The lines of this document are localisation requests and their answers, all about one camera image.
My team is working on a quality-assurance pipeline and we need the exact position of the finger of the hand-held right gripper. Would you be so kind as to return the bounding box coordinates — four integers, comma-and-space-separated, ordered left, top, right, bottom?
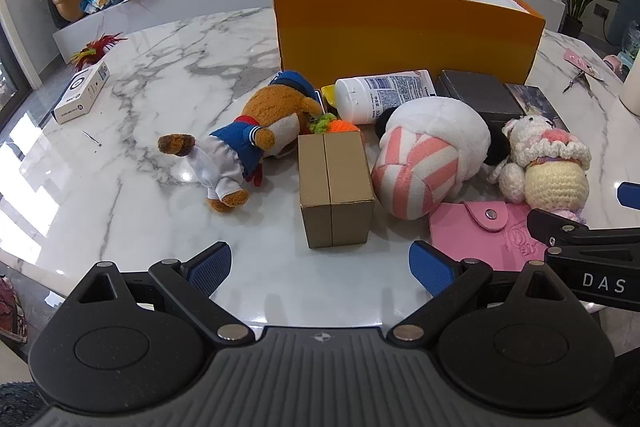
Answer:
617, 181, 640, 208
527, 208, 640, 249

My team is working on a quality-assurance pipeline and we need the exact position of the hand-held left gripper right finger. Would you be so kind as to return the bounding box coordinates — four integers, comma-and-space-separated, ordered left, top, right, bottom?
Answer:
386, 241, 583, 349

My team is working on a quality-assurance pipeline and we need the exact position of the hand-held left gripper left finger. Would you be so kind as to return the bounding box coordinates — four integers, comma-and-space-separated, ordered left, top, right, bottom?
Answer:
65, 241, 257, 349

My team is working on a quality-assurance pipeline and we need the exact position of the white pink crochet doll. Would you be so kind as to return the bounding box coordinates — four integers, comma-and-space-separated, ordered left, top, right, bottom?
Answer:
489, 114, 592, 224

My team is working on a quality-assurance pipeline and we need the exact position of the pink snap wallet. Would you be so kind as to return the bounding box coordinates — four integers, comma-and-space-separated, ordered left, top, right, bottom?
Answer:
429, 201, 551, 268

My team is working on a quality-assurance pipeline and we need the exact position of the dark printed box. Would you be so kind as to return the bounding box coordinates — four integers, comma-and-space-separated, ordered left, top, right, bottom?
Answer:
504, 83, 571, 132

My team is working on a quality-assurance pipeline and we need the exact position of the small brown cardboard box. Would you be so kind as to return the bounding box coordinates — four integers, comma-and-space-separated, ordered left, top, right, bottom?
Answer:
298, 130, 376, 249

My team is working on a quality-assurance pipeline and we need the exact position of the white pink striped panda plush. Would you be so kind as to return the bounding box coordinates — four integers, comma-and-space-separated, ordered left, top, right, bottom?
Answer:
371, 97, 511, 221

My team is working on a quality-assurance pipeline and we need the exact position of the grey lidded box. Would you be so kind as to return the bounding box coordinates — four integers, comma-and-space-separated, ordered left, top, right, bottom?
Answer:
435, 69, 526, 122

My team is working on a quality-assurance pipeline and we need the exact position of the orange crochet fruit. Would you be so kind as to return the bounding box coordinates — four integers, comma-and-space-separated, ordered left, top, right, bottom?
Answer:
308, 114, 361, 136

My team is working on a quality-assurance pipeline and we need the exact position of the brown sailor bear plush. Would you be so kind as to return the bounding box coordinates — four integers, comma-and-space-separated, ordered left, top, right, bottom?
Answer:
158, 71, 325, 214

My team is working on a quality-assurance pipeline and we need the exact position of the white lotion tube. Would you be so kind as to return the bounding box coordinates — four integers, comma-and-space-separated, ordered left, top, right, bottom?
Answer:
334, 69, 438, 125

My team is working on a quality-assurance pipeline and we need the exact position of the orange cardboard box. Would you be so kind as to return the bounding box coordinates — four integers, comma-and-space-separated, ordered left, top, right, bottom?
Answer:
272, 0, 547, 86

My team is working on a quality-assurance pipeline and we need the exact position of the white cylinder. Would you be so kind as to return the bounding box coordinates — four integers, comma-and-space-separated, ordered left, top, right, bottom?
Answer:
620, 52, 640, 115

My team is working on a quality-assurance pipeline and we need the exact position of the pink card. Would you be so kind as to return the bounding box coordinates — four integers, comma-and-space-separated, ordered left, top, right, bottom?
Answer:
563, 48, 604, 82

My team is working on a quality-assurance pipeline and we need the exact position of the red patterned cloth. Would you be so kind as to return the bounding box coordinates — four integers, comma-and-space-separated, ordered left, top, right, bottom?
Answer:
0, 277, 27, 344

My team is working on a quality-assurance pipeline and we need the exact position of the white carton box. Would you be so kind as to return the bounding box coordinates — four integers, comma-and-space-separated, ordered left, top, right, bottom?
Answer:
52, 59, 111, 125

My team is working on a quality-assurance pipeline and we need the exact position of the red green feather toy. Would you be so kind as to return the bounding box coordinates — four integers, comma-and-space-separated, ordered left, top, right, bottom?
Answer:
67, 33, 128, 72

